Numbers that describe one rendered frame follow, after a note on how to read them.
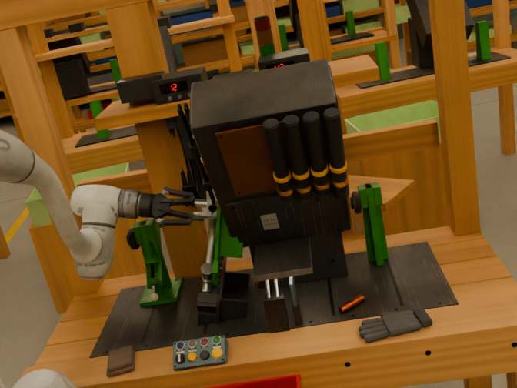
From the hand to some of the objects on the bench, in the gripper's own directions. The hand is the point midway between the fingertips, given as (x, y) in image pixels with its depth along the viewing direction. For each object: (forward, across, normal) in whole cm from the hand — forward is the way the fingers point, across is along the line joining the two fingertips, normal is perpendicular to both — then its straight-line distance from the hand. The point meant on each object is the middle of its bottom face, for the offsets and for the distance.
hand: (205, 210), depth 198 cm
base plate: (+23, -22, +20) cm, 37 cm away
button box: (+5, -47, +3) cm, 47 cm away
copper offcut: (+47, -26, +4) cm, 53 cm away
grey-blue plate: (+31, -30, +5) cm, 43 cm away
